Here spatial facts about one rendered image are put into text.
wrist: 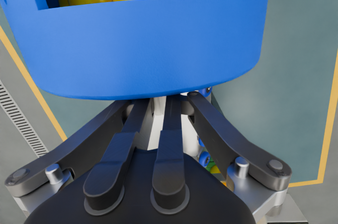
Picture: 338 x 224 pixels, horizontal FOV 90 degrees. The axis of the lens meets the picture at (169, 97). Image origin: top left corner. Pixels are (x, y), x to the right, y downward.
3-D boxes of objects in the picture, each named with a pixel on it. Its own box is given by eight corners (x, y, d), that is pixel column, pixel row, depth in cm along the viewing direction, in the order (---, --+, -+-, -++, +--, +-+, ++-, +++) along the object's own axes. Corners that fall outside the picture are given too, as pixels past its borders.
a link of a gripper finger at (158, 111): (162, 116, 17) (154, 116, 17) (165, 90, 23) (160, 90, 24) (159, 88, 16) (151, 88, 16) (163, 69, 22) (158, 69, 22)
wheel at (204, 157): (203, 159, 47) (197, 156, 48) (203, 171, 48) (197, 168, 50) (212, 150, 50) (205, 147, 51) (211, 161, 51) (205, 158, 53)
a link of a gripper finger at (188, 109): (166, 102, 15) (201, 100, 14) (168, 83, 19) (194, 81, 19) (167, 118, 15) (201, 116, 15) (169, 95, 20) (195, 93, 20)
